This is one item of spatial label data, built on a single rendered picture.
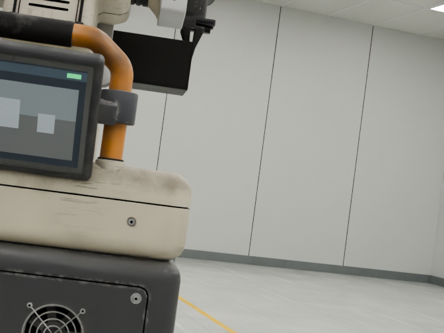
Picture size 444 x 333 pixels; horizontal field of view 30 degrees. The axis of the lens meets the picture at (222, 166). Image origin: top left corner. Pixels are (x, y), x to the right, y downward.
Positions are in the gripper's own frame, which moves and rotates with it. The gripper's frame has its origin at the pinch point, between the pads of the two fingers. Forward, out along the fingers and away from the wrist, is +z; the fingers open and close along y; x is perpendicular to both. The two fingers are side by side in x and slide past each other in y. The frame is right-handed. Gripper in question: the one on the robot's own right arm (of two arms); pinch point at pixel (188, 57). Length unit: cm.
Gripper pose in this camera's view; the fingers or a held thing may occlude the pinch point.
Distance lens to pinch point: 199.3
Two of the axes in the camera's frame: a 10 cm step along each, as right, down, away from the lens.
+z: -1.2, 9.9, -0.1
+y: -9.9, -1.2, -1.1
